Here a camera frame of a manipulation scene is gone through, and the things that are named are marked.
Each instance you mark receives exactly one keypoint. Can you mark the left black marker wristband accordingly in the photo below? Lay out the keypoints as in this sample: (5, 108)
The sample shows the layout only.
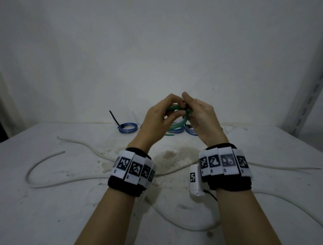
(121, 188)

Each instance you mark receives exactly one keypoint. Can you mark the person's left forearm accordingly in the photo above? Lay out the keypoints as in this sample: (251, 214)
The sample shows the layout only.
(111, 219)

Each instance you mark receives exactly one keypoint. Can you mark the person's left hand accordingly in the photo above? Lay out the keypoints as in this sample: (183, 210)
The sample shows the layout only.
(151, 126)

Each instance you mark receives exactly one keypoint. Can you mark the black marker wristband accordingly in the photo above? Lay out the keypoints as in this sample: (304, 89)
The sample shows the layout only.
(232, 183)
(121, 188)

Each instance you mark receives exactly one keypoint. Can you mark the white perforated shelf upright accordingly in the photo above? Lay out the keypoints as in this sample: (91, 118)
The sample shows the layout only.
(307, 96)

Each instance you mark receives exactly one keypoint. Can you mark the black metal frame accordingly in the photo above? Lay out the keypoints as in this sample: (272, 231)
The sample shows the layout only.
(2, 132)

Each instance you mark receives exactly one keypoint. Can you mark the right black marker wristband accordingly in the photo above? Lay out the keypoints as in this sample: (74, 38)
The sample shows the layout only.
(232, 183)

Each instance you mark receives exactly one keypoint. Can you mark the white zip tie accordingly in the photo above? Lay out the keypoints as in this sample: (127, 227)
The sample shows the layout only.
(135, 117)

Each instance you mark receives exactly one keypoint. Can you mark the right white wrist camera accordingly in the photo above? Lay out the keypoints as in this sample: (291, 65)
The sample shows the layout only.
(195, 190)

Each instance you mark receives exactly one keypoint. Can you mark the person's right forearm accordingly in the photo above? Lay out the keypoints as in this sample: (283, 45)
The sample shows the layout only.
(244, 219)

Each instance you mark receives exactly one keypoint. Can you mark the person's right hand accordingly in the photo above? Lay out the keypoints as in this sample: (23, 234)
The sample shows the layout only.
(207, 121)

